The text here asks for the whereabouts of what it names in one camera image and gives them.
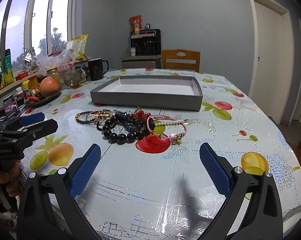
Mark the red snack packet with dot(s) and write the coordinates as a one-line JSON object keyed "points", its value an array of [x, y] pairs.
{"points": [[135, 23]]}

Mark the person's left hand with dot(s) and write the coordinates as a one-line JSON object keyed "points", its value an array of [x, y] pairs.
{"points": [[11, 179]]}

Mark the orange apple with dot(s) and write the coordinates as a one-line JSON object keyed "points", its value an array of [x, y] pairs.
{"points": [[48, 86]]}

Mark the grey shallow cardboard tray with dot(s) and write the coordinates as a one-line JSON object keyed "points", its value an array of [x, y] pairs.
{"points": [[150, 91]]}

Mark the black ceramic mug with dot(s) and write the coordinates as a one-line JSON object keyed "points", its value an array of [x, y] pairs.
{"points": [[96, 71]]}

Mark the black water dispenser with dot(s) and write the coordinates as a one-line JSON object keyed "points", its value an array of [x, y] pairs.
{"points": [[147, 42]]}

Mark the green bottle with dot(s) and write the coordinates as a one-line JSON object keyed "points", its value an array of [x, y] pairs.
{"points": [[8, 71]]}

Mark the glass teacup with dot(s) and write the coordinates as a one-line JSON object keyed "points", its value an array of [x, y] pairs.
{"points": [[74, 78]]}

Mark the dark fruit plate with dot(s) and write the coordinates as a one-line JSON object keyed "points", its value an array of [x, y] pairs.
{"points": [[31, 102]]}

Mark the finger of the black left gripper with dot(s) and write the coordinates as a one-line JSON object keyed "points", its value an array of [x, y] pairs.
{"points": [[39, 130]]}

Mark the white paper cup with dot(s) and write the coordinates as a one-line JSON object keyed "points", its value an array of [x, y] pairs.
{"points": [[133, 51]]}

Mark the clear plastic bag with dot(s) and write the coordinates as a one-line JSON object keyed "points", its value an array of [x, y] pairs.
{"points": [[62, 60]]}

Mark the honey glass jar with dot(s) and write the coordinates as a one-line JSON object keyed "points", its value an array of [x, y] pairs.
{"points": [[53, 72]]}

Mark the yellow snack bag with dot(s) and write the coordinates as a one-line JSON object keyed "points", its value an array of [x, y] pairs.
{"points": [[78, 45]]}

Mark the white pearl hair clip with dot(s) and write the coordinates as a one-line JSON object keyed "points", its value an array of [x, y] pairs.
{"points": [[170, 122]]}

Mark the smartphone on stand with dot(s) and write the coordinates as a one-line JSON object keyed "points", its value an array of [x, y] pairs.
{"points": [[11, 108]]}

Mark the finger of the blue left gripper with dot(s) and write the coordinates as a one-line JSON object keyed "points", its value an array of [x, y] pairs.
{"points": [[32, 119]]}

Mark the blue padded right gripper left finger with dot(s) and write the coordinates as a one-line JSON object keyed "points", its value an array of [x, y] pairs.
{"points": [[36, 219]]}

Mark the wooden chair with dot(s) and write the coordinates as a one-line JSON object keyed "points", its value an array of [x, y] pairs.
{"points": [[181, 59]]}

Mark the gold and silver bangles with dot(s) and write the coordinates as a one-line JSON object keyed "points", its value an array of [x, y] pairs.
{"points": [[93, 117]]}

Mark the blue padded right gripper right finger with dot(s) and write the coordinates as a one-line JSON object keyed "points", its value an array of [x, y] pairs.
{"points": [[263, 216]]}

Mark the fruit print tablecloth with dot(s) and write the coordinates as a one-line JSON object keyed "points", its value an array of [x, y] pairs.
{"points": [[158, 188]]}

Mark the white door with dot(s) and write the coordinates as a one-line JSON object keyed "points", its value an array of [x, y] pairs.
{"points": [[273, 57]]}

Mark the grey low cabinet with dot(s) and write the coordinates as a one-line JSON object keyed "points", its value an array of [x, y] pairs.
{"points": [[145, 61]]}

